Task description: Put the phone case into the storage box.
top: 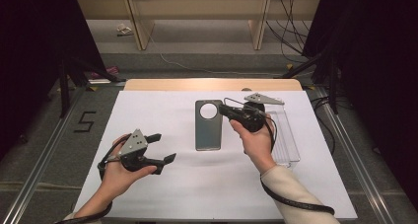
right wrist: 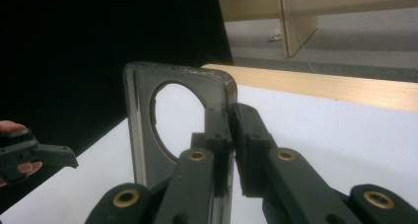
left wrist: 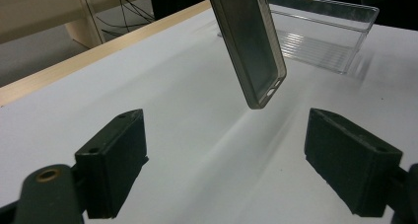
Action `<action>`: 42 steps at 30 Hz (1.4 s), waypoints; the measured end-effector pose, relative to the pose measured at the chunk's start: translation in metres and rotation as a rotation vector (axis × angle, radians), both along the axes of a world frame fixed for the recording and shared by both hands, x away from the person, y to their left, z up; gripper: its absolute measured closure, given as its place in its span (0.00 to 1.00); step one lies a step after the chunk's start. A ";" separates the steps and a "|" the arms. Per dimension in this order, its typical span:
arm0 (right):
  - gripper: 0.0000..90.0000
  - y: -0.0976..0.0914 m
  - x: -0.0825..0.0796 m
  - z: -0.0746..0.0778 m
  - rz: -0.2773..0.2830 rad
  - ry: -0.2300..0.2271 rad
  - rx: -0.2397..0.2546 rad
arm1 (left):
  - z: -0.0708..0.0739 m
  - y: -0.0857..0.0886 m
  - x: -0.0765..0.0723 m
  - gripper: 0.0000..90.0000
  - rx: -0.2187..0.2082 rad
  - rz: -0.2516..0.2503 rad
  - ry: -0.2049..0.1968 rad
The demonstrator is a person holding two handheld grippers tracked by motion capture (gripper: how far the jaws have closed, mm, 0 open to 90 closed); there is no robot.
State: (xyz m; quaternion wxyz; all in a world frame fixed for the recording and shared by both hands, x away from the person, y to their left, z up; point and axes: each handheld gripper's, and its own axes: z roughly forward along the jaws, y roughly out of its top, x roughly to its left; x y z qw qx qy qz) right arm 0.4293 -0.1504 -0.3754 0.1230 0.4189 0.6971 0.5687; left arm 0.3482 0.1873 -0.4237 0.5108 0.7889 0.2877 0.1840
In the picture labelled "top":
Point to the pink object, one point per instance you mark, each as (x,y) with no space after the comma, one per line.
(110,71)

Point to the flat white papers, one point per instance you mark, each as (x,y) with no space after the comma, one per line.
(98,81)

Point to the person's right hand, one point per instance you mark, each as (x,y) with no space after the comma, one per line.
(258,146)

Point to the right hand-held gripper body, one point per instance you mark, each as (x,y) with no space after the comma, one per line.
(251,117)

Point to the black curtain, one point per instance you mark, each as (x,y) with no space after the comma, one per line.
(33,53)
(378,69)

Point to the black metal stand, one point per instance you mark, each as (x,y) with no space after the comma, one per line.
(333,86)
(64,86)

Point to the aluminium floor rail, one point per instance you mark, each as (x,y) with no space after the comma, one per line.
(355,158)
(42,161)

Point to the clear plastic box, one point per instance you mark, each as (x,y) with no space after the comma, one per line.
(289,145)

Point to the grey phone case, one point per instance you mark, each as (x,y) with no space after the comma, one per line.
(208,135)

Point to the crumpled white paper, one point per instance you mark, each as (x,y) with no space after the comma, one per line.
(124,28)

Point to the person's left hand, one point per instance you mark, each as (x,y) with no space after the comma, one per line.
(118,183)

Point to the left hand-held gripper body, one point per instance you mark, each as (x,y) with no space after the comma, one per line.
(134,148)

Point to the beige wooden shelf unit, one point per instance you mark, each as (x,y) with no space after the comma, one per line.
(197,5)

